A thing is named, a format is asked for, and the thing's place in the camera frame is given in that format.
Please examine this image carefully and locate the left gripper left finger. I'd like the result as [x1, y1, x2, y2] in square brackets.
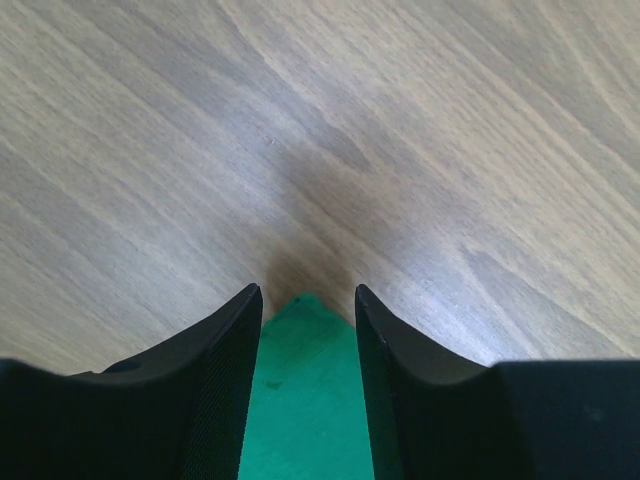
[1, 284, 263, 479]

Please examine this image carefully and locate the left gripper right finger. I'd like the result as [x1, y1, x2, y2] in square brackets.
[355, 285, 639, 479]

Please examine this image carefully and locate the green t shirt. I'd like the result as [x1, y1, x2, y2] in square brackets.
[239, 294, 374, 480]

